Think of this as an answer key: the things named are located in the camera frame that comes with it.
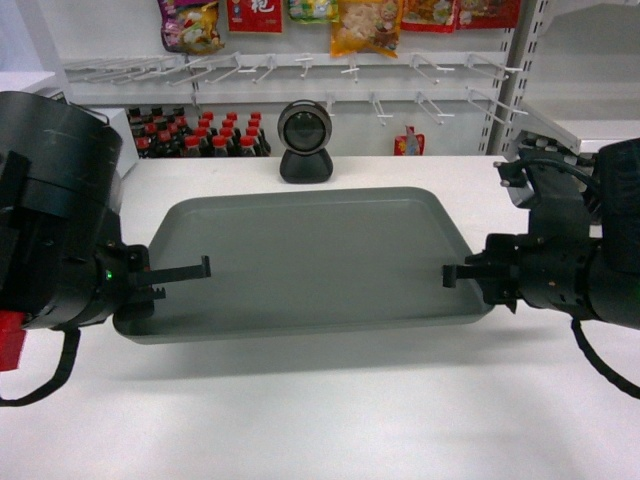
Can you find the grey-silver rectangular tray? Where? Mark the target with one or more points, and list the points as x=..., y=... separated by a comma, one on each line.
x=307, y=262

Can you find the yellow snack bag hanging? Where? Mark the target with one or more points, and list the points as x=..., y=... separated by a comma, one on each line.
x=372, y=26

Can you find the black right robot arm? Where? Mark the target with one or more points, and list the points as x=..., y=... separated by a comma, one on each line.
x=612, y=200

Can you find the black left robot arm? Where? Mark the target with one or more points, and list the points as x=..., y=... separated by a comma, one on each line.
x=55, y=152

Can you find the red-capped soy sauce bottles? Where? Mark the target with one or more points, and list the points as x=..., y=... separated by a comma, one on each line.
x=158, y=133

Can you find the red snack pouch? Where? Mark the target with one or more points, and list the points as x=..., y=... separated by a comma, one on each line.
x=410, y=143

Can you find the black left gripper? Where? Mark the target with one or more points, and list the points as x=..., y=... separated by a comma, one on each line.
x=72, y=269

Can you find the black barcode scanner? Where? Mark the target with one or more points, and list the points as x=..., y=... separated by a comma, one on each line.
x=304, y=127

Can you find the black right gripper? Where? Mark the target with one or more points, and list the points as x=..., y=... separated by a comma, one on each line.
x=548, y=267

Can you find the white perforated shelf upright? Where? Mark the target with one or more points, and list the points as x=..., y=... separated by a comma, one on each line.
x=520, y=46

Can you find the purple snack bag hanging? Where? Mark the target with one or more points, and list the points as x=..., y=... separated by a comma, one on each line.
x=190, y=27

